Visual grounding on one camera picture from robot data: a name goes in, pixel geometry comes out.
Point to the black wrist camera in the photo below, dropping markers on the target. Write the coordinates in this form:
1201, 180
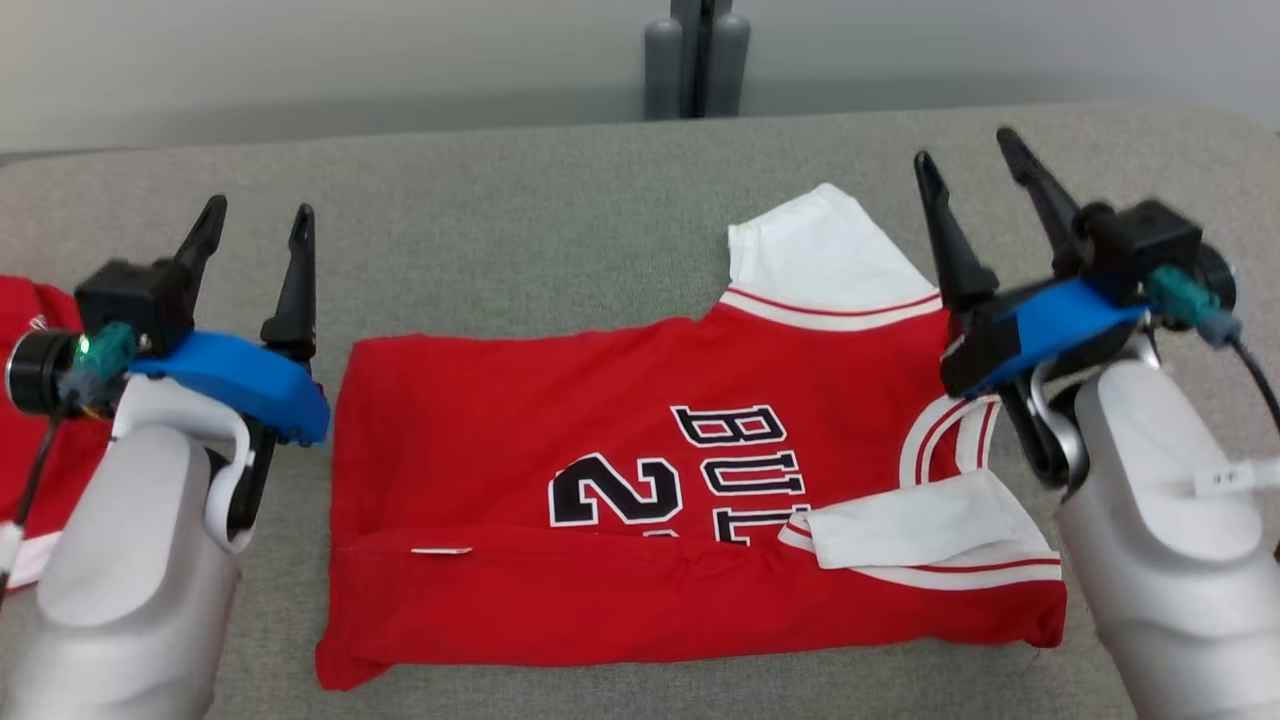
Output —
130, 295
1140, 240

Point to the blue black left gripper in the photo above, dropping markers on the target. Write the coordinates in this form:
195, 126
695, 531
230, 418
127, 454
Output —
250, 385

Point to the red shorts with white stripes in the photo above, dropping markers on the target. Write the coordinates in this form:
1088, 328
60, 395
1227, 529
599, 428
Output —
20, 300

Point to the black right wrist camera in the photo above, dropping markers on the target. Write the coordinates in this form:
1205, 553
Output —
1140, 240

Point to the red white basketball jersey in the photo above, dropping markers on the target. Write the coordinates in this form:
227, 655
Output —
500, 420

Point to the grey partition post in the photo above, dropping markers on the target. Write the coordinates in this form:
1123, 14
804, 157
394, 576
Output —
695, 60

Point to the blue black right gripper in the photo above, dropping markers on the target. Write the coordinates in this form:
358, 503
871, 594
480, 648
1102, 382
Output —
1050, 325

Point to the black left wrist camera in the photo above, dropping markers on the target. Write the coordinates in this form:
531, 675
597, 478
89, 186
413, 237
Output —
130, 295

